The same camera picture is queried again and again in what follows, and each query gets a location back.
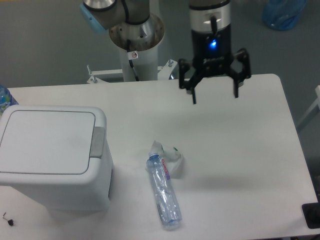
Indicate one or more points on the black device at table corner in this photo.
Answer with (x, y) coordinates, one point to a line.
(311, 213)

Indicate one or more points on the white frame at right edge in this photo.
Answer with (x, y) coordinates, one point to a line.
(310, 113)

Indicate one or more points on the blue plastic bag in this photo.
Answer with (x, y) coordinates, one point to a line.
(282, 15)

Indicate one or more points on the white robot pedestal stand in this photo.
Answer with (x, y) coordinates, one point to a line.
(136, 66)

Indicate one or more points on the blue labelled bottle at edge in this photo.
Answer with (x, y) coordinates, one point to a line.
(6, 99)

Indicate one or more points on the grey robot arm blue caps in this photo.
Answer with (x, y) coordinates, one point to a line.
(135, 30)

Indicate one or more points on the clear crushed plastic bottle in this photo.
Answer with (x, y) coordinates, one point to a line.
(165, 197)

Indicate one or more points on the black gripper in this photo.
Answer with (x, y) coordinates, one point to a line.
(212, 50)

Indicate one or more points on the crumpled white paper wrapper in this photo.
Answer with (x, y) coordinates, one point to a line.
(174, 159)

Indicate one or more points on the white push-button trash can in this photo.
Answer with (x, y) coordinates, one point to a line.
(57, 155)

